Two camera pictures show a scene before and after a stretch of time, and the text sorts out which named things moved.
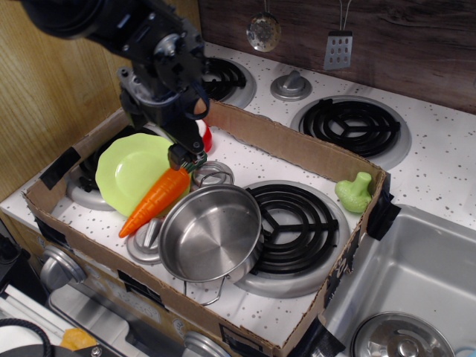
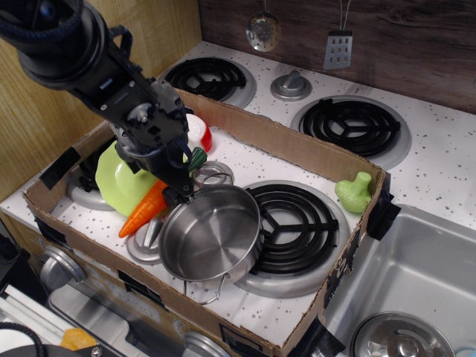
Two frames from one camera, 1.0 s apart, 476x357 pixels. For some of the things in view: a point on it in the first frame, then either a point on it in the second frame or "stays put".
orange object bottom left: x=76 y=339 stays put
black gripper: x=174 y=98 → x=159 y=147
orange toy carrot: x=159 y=197 stays put
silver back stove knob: x=291 y=87 stays put
